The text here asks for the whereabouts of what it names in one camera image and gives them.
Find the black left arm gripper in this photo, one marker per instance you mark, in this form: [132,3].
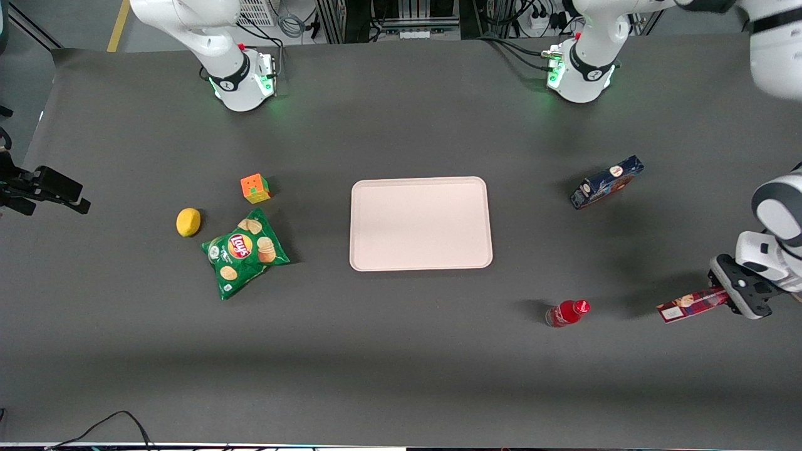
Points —
[713,279]

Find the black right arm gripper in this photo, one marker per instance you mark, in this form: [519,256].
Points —
[19,190]

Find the red plaid cookie box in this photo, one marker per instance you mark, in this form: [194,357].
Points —
[689,304]

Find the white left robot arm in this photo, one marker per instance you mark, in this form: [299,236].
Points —
[583,78]

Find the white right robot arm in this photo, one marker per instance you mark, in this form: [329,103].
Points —
[233,81]

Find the blue chocolate cookie box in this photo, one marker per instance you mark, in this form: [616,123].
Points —
[604,183]

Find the white perforated box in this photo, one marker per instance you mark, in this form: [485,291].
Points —
[257,11]

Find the beige plastic tray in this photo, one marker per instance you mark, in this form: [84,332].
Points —
[420,224]

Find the yellow lemon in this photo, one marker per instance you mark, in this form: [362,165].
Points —
[188,222]

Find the red cola bottle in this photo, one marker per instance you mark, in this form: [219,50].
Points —
[566,313]

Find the green Lays chips bag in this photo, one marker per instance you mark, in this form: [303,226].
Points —
[241,254]

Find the orange green puzzle cube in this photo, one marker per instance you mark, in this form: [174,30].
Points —
[255,188]

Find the white power strip with plugs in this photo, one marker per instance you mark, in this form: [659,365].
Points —
[545,22]

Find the dark grey table cover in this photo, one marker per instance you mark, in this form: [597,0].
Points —
[401,363]

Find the black equipment rack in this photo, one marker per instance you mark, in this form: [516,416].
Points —
[351,19]

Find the small white power strip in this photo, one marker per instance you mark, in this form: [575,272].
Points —
[415,34]

